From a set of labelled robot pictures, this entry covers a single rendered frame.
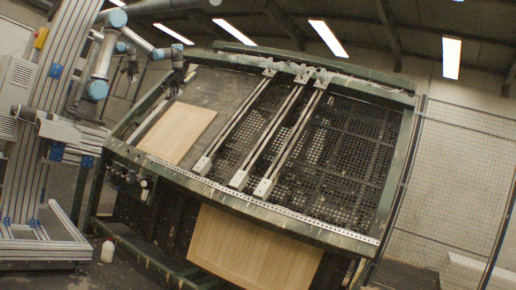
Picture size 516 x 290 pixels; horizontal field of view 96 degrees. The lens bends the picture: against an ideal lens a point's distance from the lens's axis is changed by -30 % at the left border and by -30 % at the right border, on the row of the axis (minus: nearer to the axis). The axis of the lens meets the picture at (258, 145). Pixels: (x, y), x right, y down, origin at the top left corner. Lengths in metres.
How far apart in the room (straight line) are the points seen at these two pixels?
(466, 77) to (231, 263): 6.02
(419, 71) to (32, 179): 6.78
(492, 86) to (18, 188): 7.34
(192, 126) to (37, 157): 1.21
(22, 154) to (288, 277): 1.84
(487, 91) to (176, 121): 5.99
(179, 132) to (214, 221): 0.71
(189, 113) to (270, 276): 1.38
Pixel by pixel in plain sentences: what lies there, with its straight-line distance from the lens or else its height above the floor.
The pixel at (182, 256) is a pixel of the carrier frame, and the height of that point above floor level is 0.24.
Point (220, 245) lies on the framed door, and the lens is 2.21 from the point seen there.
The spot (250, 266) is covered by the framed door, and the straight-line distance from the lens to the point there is 2.14.
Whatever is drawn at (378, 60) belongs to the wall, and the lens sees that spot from 7.26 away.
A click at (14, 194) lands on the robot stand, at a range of 2.13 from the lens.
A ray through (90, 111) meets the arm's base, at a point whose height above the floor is 1.07.
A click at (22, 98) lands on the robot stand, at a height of 1.02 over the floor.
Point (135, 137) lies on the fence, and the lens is 2.54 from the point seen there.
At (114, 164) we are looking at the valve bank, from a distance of 2.35.
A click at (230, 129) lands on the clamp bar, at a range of 2.23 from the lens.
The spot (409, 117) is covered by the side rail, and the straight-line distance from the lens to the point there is 2.40.
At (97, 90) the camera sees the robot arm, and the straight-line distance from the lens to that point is 1.79.
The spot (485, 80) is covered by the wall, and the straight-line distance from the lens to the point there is 7.04.
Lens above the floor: 1.15
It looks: 2 degrees up
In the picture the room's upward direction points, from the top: 18 degrees clockwise
